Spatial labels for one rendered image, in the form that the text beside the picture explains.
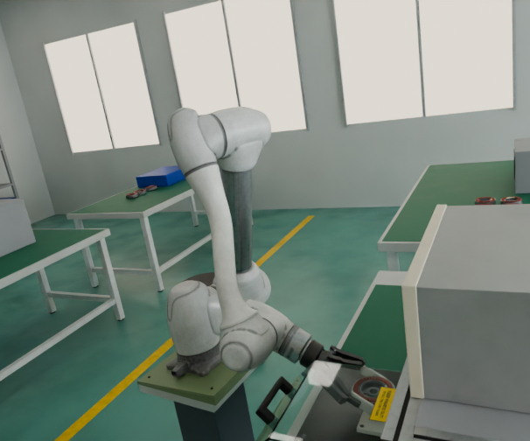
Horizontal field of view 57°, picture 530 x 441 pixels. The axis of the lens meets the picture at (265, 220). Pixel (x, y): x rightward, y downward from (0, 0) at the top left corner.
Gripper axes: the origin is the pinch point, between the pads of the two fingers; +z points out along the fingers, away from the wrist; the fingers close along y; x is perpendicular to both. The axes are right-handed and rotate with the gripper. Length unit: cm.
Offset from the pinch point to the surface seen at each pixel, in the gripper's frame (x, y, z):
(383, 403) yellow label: 25.5, 31.6, -1.7
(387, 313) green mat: -13, -58, -4
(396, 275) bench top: -14, -93, -6
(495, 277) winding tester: 57, 30, 1
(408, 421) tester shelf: 33, 41, 1
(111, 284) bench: -170, -149, -183
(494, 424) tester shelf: 39, 39, 12
